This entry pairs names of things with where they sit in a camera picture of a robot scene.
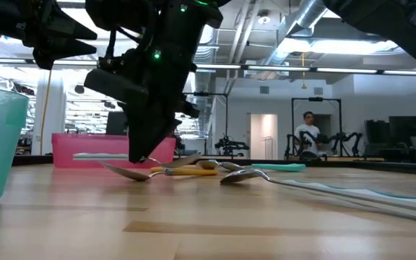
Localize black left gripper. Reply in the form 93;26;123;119
0;0;98;70

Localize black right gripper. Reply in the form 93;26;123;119
97;28;202;164

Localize black monitor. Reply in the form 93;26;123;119
105;110;129;137

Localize pink plastic bin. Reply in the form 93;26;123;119
51;132;177;170

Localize person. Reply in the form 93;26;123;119
293;110;321;157

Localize black background robot arms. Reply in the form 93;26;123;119
285;130;363;160

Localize long ceiling light bar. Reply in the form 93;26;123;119
0;57;416;77

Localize dark equipment rack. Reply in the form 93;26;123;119
365;115;416;163

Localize silver ventilation duct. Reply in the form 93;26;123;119
189;21;219;134
225;0;339;95

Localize black metal rig frame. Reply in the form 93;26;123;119
184;92;230;157
291;97;342;160

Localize yellow hanging cable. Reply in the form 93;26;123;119
40;68;53;156

